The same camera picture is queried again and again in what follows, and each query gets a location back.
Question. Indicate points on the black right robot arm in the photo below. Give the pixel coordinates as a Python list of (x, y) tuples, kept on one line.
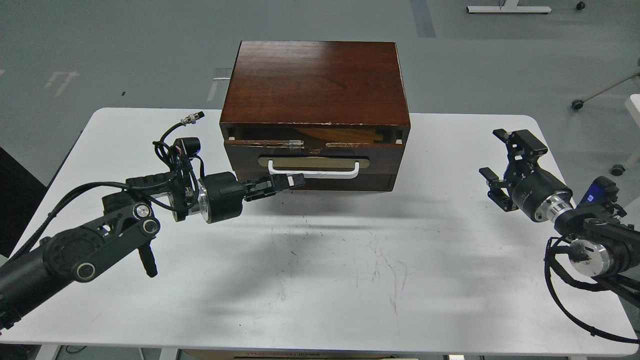
[(598, 246)]

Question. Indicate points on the office chair legs with casters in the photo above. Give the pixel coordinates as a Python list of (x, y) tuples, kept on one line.
[(616, 169)]

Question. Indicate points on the dark wooden drawer cabinet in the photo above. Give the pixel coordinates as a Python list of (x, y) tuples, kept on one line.
[(319, 84)]

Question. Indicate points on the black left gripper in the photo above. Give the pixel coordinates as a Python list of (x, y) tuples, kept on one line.
[(221, 196)]

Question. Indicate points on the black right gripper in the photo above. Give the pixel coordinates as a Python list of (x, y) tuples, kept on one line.
[(535, 191)]

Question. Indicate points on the wooden drawer with white handle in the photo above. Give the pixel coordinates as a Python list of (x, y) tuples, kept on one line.
[(375, 151)]

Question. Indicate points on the white table base background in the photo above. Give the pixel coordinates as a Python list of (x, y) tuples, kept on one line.
[(508, 7)]

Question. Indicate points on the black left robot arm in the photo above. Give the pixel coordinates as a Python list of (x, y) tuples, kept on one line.
[(44, 266)]

